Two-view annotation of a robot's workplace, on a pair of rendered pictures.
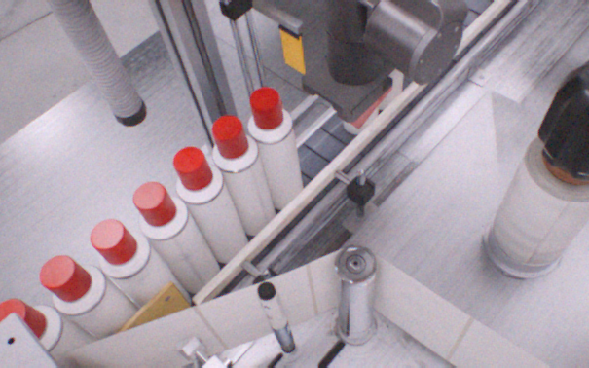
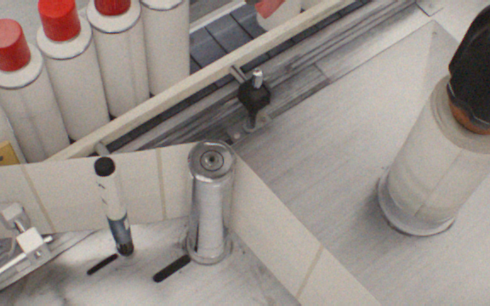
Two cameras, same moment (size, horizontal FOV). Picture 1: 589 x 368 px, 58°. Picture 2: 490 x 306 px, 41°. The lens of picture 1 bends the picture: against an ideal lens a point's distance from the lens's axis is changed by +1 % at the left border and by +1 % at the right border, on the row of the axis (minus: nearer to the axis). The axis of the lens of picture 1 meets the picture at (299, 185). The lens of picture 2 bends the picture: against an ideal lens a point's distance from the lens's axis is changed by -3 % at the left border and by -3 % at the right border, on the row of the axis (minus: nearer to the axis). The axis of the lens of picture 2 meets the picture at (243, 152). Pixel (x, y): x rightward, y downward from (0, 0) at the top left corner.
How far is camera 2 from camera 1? 0.07 m
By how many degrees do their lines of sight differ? 4
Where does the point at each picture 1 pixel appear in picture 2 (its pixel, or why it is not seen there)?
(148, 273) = not seen: outside the picture
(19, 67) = not seen: outside the picture
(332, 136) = (241, 26)
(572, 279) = (458, 246)
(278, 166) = (162, 41)
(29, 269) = not seen: outside the picture
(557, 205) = (451, 151)
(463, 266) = (348, 206)
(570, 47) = not seen: outside the picture
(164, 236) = (9, 84)
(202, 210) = (59, 67)
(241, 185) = (112, 50)
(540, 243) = (430, 195)
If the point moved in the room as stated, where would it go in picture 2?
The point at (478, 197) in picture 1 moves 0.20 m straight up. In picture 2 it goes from (387, 135) to (441, 24)
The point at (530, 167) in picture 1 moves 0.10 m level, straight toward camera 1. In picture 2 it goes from (434, 103) to (362, 178)
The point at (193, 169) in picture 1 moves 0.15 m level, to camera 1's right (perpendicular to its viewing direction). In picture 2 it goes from (58, 15) to (236, 25)
